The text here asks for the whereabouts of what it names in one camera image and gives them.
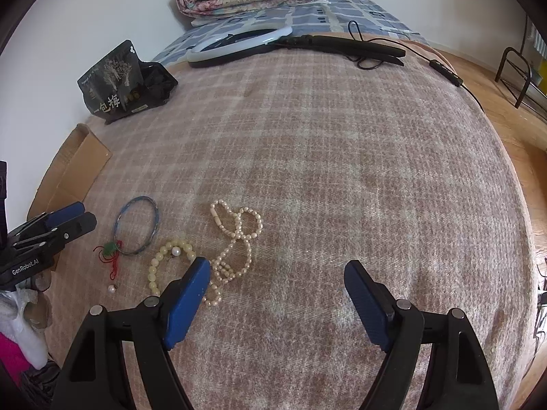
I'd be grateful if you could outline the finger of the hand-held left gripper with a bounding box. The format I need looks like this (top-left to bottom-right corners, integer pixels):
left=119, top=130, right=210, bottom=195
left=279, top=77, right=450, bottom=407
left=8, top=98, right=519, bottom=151
left=11, top=212, right=98, bottom=261
left=9, top=202, right=85, bottom=240

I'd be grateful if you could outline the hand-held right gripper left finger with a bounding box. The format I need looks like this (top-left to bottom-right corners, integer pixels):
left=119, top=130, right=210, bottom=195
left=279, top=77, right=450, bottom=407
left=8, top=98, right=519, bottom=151
left=50, top=257, right=212, bottom=410

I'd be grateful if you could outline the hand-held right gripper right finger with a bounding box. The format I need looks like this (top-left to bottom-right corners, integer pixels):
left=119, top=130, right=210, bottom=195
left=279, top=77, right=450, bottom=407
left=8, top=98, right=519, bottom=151
left=344, top=260, right=501, bottom=410

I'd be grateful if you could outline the jade pendant with red string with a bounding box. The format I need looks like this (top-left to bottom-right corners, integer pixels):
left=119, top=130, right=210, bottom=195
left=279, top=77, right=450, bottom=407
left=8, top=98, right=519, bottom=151
left=94, top=241, right=124, bottom=285

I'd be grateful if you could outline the cardboard box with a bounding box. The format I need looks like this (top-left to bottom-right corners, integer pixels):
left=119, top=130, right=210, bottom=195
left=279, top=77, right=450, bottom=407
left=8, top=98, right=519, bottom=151
left=26, top=123, right=113, bottom=272

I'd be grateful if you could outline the pale yellow bead bracelet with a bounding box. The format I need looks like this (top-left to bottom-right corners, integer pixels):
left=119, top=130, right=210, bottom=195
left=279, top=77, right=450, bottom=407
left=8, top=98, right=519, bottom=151
left=148, top=239, right=199, bottom=295

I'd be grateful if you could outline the white pearl necklace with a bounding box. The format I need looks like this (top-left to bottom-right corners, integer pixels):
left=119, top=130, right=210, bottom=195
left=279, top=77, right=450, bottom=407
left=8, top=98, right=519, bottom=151
left=204, top=199, right=263, bottom=307

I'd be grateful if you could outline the blue bangle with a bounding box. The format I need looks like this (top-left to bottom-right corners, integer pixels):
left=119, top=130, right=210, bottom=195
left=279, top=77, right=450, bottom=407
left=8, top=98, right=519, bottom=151
left=113, top=196, right=161, bottom=256

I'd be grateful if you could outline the cardboard tube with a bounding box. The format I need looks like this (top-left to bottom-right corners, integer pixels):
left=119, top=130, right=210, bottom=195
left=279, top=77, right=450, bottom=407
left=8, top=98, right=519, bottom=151
left=30, top=274, right=53, bottom=295
left=31, top=297, right=54, bottom=329

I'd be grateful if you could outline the white plastic bag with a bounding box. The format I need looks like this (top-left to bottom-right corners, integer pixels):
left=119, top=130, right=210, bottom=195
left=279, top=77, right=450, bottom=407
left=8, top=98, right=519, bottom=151
left=0, top=288, right=48, bottom=370

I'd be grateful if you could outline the pink cloth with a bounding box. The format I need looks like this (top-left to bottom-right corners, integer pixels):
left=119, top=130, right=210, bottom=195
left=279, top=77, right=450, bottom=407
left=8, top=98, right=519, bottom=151
left=0, top=333, right=32, bottom=387

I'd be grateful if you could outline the black printed snack bag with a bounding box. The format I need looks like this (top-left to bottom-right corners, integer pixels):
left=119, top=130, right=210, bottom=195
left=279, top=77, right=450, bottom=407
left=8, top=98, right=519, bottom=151
left=78, top=40, right=150, bottom=125

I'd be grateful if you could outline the pink plaid blanket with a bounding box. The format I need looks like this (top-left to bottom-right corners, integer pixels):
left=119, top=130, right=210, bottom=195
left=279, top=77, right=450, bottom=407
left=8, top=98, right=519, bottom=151
left=26, top=32, right=539, bottom=410

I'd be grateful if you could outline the black plastic bag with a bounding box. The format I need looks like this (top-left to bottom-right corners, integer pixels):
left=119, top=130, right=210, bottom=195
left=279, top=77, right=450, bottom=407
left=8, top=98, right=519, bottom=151
left=139, top=62, right=179, bottom=107

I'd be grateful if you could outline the black folded tripod stand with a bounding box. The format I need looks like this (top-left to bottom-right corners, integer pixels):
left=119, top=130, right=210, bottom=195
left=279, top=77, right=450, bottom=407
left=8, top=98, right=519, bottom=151
left=278, top=34, right=406, bottom=68

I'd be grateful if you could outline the black metal shoe rack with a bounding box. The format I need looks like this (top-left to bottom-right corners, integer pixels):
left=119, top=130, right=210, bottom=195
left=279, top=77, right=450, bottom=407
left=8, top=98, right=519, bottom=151
left=495, top=47, right=547, bottom=120

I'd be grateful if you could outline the yellow box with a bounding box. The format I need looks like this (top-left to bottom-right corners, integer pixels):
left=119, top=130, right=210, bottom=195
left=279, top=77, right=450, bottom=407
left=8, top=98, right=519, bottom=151
left=530, top=57, right=547, bottom=92

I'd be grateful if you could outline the blue patterned bed sheet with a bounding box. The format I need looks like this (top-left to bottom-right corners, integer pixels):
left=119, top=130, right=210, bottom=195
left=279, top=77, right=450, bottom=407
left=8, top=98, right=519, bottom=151
left=151, top=0, right=428, bottom=67

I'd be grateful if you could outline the white ring light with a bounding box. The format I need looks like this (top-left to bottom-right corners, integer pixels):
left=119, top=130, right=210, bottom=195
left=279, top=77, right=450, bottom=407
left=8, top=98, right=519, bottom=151
left=186, top=26, right=293, bottom=69

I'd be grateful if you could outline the black inline cable remote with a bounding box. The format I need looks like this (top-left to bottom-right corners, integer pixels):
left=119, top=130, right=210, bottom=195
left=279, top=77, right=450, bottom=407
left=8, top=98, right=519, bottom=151
left=429, top=57, right=465, bottom=89

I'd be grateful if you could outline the black cable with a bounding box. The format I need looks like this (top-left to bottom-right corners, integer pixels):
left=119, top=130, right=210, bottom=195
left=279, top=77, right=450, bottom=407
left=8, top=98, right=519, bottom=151
left=348, top=20, right=485, bottom=114

